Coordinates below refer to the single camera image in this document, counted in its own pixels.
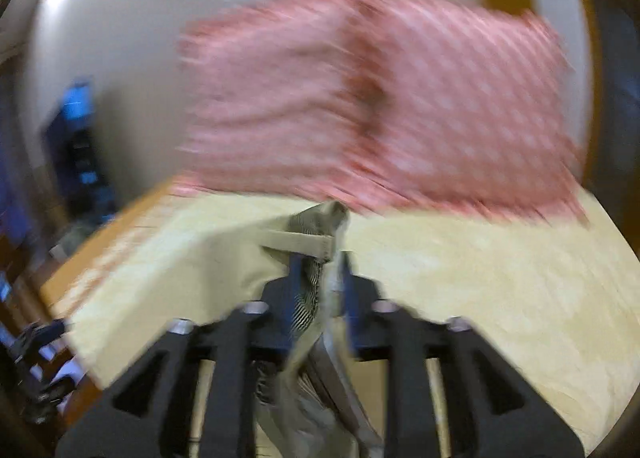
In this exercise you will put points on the pink patterned pillow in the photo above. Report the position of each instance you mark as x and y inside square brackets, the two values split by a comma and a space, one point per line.
[465, 112]
[275, 102]

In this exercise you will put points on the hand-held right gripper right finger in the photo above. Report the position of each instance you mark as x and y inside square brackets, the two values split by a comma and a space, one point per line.
[357, 310]

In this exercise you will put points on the wooden bed frame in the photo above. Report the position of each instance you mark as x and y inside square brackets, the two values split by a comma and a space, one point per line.
[95, 258]

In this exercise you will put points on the yellow bed sheet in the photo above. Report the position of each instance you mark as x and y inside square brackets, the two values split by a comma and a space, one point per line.
[500, 298]

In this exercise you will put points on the dark shelf with blue items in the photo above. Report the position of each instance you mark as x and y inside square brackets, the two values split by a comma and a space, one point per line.
[80, 147]

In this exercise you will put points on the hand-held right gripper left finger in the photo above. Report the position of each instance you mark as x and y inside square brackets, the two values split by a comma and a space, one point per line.
[287, 308]

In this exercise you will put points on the beige pants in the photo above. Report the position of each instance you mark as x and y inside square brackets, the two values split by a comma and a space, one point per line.
[235, 258]

